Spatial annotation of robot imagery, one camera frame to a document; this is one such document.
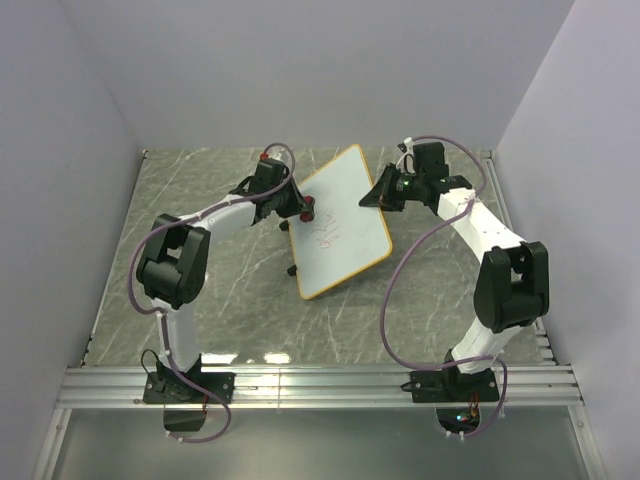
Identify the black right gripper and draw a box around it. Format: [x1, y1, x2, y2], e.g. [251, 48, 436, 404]
[358, 164, 423, 213]

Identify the red whiteboard eraser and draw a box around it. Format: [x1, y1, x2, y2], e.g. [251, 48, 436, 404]
[299, 195, 315, 223]

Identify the yellow framed whiteboard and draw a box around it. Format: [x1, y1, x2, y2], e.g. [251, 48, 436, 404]
[289, 144, 393, 300]

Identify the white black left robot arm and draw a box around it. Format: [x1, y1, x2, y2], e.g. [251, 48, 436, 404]
[129, 153, 315, 402]

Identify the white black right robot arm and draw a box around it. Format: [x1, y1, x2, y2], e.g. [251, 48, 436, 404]
[359, 135, 550, 402]

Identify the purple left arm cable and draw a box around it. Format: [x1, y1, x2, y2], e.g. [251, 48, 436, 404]
[128, 143, 297, 444]

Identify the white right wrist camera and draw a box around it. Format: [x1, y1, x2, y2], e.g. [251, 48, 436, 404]
[396, 137, 416, 174]

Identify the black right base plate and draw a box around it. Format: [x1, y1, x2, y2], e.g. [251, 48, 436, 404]
[400, 368, 500, 403]

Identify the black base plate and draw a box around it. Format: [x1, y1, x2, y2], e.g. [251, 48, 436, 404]
[400, 368, 500, 403]
[142, 372, 235, 405]

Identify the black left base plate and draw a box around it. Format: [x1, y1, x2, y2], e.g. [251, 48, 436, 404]
[142, 372, 235, 405]

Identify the aluminium front rail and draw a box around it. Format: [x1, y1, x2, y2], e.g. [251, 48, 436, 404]
[56, 364, 584, 410]

